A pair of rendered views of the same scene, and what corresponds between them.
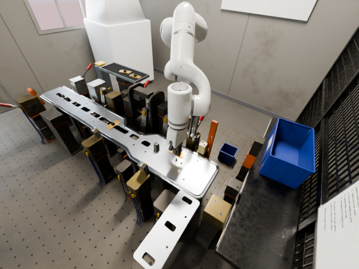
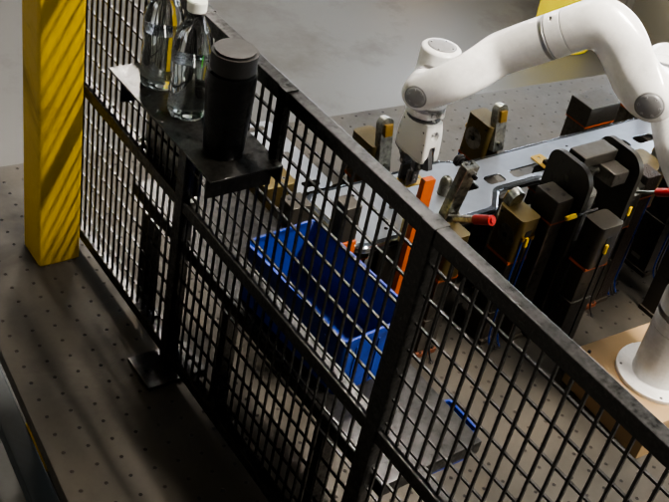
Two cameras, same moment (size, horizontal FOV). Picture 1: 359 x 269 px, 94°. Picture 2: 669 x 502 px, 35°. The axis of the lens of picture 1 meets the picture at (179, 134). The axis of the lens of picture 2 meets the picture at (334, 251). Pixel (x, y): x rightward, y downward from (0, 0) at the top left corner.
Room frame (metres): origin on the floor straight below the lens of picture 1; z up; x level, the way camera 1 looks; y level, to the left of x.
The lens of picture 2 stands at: (0.97, -1.92, 2.34)
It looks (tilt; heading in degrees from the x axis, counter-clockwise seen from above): 37 degrees down; 107
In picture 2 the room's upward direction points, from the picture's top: 12 degrees clockwise
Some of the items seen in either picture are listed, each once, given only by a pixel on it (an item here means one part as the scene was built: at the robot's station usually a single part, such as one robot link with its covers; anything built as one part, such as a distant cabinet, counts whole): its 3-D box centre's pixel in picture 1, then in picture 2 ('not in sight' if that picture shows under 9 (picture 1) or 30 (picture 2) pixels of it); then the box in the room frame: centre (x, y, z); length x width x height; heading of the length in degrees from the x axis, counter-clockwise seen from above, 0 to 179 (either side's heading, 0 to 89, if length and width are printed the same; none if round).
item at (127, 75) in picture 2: not in sight; (199, 95); (0.29, -0.59, 1.46); 0.36 x 0.15 x 0.18; 149
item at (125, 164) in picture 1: (126, 183); not in sight; (0.47, 0.27, 0.84); 0.10 x 0.05 x 0.29; 149
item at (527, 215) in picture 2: not in sight; (502, 278); (0.79, 0.05, 0.88); 0.11 x 0.07 x 0.37; 149
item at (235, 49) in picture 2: not in sight; (229, 101); (0.38, -0.66, 1.52); 0.07 x 0.07 x 0.18
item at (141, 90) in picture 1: (148, 121); (567, 238); (0.89, 0.21, 0.94); 0.18 x 0.13 x 0.49; 59
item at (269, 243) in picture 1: (275, 173); (290, 304); (0.47, -0.47, 1.01); 0.90 x 0.22 x 0.03; 149
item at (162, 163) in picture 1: (110, 124); (549, 162); (0.77, 0.43, 1.00); 1.38 x 0.22 x 0.02; 59
